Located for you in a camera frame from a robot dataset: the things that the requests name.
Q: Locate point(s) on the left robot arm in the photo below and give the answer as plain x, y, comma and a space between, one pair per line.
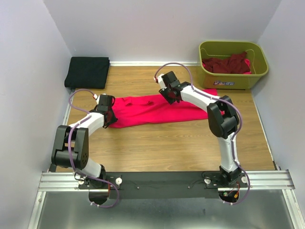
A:
71, 144

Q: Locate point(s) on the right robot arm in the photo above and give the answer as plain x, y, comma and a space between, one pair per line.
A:
223, 119

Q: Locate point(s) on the folded black t shirt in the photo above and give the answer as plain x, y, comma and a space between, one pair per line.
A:
87, 73

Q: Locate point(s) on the pink t shirt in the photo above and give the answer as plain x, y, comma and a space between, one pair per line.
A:
153, 109

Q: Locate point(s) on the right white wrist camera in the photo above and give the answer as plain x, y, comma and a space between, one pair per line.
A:
160, 82

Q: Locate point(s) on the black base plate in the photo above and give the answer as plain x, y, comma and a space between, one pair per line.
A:
164, 185

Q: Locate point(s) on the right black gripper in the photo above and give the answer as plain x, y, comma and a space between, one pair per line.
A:
169, 100

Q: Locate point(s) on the aluminium frame rail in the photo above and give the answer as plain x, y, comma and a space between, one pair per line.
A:
60, 204

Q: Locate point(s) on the dark red t shirt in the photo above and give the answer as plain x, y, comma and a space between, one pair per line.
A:
235, 64

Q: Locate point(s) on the olive green plastic bin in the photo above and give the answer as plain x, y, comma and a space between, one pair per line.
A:
223, 50

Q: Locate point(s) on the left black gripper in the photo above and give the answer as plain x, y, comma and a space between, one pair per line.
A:
113, 119

